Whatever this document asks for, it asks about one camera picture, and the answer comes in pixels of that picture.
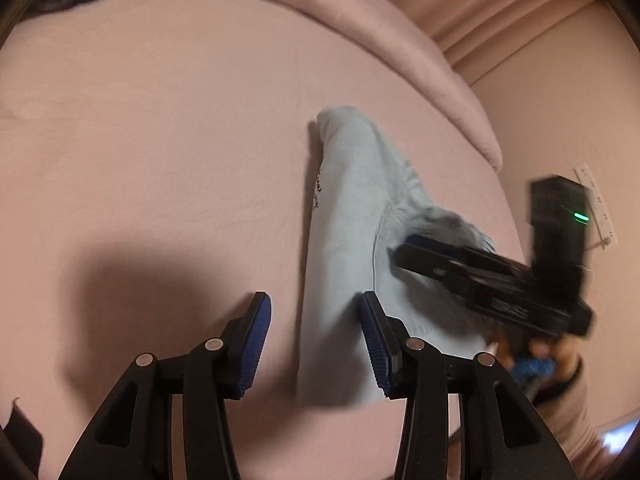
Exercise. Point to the person's right forearm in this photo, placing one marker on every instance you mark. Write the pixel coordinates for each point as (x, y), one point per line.
(580, 425)

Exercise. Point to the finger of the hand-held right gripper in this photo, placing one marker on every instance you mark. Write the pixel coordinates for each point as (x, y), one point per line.
(445, 249)
(430, 267)

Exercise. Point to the pink curtain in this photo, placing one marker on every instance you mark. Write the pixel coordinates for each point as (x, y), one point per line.
(500, 10)

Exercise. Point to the white power strip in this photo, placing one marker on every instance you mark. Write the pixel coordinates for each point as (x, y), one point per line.
(597, 205)

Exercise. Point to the person's right hand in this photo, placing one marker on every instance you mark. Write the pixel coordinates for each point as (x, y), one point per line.
(565, 357)

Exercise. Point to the light blue pants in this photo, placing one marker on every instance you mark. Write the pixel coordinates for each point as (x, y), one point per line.
(345, 240)

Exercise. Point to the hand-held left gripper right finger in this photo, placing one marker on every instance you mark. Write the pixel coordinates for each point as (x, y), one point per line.
(375, 345)

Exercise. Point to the black cloth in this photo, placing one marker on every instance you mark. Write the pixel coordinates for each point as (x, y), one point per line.
(17, 435)

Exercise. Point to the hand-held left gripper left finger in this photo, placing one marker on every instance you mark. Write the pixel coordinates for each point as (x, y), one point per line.
(257, 340)

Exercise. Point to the pink duvet roll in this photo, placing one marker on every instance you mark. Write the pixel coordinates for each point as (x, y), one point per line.
(150, 160)

